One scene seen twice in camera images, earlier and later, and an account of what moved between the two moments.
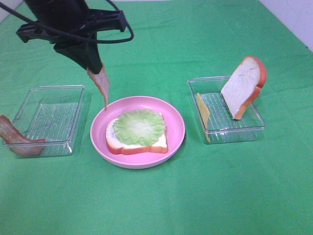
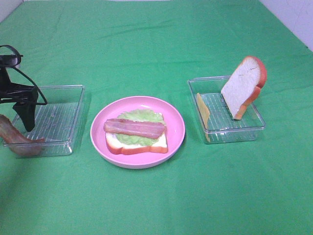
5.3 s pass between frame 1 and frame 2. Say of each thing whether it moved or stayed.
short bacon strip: moved
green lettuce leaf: stayed
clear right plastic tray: stayed
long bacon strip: stayed
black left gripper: moved
